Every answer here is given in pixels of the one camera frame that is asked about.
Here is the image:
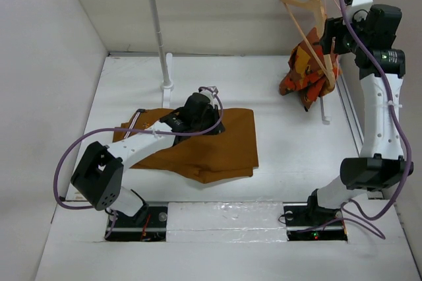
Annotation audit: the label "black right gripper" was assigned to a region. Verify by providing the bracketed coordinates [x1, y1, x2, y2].
[318, 9, 370, 55]

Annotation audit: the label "wooden clothes hanger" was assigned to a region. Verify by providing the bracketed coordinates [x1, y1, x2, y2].
[280, 0, 339, 92]

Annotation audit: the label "brown trousers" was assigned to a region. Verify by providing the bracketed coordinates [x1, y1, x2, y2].
[132, 108, 259, 183]

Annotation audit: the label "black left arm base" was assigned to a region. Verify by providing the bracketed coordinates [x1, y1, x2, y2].
[105, 203, 168, 242]

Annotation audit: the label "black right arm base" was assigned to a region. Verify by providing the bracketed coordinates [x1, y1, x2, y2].
[278, 196, 347, 241]

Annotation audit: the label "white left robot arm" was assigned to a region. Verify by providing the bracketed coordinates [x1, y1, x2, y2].
[71, 87, 224, 226]

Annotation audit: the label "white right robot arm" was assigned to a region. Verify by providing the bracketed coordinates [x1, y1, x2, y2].
[305, 4, 413, 224]

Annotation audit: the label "orange patterned garment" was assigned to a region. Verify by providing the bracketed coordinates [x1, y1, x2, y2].
[279, 40, 334, 111]

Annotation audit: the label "pink wire hanger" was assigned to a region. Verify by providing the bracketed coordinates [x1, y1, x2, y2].
[323, 0, 341, 76]

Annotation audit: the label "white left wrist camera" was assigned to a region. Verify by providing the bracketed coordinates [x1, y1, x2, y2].
[198, 86, 218, 100]

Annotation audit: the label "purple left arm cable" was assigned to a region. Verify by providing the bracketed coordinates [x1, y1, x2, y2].
[53, 86, 224, 239]

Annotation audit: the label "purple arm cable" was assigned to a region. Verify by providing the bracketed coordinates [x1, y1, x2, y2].
[296, 0, 415, 241]
[53, 86, 224, 239]

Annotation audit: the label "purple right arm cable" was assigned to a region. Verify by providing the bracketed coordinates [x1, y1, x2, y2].
[296, 0, 415, 241]

